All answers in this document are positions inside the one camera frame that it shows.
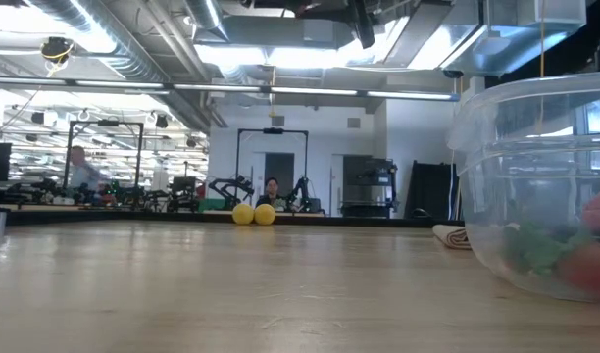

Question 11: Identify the yellow lemon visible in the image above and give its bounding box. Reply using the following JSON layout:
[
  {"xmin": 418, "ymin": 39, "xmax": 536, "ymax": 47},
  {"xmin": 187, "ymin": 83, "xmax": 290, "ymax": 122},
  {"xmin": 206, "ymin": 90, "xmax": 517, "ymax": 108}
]
[
  {"xmin": 231, "ymin": 203, "xmax": 256, "ymax": 227},
  {"xmin": 253, "ymin": 203, "xmax": 277, "ymax": 227}
]

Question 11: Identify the clear plastic container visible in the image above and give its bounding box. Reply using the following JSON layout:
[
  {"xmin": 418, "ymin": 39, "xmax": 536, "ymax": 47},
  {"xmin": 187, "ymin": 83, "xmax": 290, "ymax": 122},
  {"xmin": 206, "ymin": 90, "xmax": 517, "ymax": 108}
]
[{"xmin": 446, "ymin": 71, "xmax": 600, "ymax": 303}]

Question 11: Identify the red strawberry with long stem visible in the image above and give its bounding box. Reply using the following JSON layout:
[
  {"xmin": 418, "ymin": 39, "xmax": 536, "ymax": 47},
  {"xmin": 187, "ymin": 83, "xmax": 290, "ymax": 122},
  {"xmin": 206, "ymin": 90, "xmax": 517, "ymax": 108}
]
[{"xmin": 503, "ymin": 220, "xmax": 600, "ymax": 295}]

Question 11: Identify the person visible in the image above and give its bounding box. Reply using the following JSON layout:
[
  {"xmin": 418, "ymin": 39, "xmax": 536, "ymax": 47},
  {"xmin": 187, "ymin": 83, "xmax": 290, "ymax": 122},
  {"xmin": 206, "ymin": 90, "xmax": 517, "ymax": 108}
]
[
  {"xmin": 67, "ymin": 145, "xmax": 105, "ymax": 192},
  {"xmin": 255, "ymin": 176, "xmax": 284, "ymax": 210}
]

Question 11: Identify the black equipment cart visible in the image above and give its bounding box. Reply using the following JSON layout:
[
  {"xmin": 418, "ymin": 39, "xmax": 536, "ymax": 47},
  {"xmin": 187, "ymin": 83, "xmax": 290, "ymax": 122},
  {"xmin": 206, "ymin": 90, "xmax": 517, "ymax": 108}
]
[{"xmin": 339, "ymin": 156, "xmax": 399, "ymax": 219}]

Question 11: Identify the long linear ceiling light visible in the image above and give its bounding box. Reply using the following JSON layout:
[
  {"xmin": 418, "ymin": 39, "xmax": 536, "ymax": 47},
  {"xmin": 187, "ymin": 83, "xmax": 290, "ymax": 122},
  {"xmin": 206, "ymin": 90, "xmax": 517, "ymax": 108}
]
[{"xmin": 0, "ymin": 76, "xmax": 461, "ymax": 103}]

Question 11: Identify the green crate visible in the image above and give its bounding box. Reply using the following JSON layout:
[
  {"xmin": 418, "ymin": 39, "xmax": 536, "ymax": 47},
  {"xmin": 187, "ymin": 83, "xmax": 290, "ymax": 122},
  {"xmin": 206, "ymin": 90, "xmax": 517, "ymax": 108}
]
[{"xmin": 197, "ymin": 197, "xmax": 227, "ymax": 213}]

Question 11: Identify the black upright panel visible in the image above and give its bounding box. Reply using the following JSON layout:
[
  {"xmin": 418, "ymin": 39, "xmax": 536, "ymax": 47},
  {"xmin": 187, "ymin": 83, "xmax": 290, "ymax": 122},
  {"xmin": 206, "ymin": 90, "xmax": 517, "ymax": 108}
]
[{"xmin": 407, "ymin": 161, "xmax": 461, "ymax": 221}]

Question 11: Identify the black round ceiling device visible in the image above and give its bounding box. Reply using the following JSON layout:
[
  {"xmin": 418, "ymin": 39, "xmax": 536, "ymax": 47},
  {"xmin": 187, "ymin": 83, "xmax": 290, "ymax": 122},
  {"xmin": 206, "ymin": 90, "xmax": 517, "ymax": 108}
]
[{"xmin": 39, "ymin": 36, "xmax": 75, "ymax": 64}]

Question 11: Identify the black gantry frame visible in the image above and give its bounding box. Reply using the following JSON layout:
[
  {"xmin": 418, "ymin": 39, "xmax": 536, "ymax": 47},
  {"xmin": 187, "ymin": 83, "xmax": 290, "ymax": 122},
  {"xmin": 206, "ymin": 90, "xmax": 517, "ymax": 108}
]
[
  {"xmin": 64, "ymin": 120, "xmax": 145, "ymax": 208},
  {"xmin": 235, "ymin": 126, "xmax": 310, "ymax": 213}
]

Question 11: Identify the black aluminium table frame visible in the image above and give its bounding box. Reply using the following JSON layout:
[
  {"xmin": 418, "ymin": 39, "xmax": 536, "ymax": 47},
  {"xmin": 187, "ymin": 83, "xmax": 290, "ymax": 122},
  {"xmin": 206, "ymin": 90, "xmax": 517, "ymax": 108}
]
[{"xmin": 0, "ymin": 205, "xmax": 467, "ymax": 228}]

